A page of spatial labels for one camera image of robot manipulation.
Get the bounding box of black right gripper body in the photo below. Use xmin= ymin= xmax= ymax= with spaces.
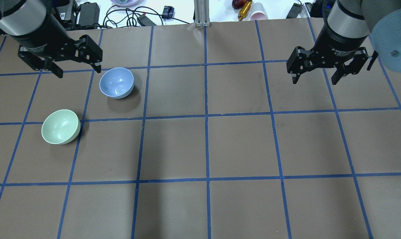
xmin=312 ymin=25 xmax=365 ymax=68

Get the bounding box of aluminium frame post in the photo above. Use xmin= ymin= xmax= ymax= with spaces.
xmin=194 ymin=0 xmax=211 ymax=27

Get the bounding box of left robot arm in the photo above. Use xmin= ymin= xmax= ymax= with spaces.
xmin=0 ymin=0 xmax=103 ymax=78

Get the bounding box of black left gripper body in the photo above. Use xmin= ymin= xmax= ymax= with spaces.
xmin=4 ymin=13 xmax=72 ymax=61

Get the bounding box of blue bowl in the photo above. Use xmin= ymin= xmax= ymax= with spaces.
xmin=99 ymin=67 xmax=135 ymax=99

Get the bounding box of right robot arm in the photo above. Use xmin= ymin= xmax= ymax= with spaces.
xmin=286 ymin=0 xmax=401 ymax=85

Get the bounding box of black power adapter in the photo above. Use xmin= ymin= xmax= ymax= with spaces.
xmin=78 ymin=2 xmax=100 ymax=28

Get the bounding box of green bowl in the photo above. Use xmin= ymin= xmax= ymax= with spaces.
xmin=41 ymin=109 xmax=81 ymax=145

